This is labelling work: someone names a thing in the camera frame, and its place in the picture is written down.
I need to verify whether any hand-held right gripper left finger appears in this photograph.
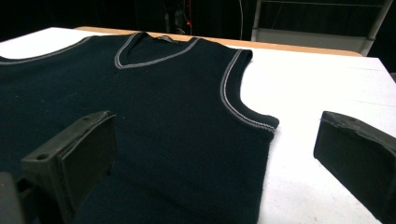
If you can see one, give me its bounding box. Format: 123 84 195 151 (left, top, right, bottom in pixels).
21 110 119 224

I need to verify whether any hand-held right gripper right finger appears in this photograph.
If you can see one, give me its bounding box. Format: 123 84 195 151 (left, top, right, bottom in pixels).
312 110 396 224

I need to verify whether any navy knit vest grey trim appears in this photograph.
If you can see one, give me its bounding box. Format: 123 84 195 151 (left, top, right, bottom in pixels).
0 31 280 224

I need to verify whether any white table cover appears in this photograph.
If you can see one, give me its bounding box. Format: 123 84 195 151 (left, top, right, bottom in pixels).
0 26 396 224

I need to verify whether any dark equipment stand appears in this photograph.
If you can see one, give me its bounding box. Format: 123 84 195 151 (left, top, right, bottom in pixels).
163 0 195 35

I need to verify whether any grey metal frame stand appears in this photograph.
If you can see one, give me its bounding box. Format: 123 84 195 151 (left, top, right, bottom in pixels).
250 0 394 57

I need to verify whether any white cable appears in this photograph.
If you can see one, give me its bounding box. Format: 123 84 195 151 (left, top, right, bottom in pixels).
237 0 245 32

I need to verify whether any red cable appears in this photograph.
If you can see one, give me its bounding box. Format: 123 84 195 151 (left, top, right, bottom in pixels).
183 0 192 27

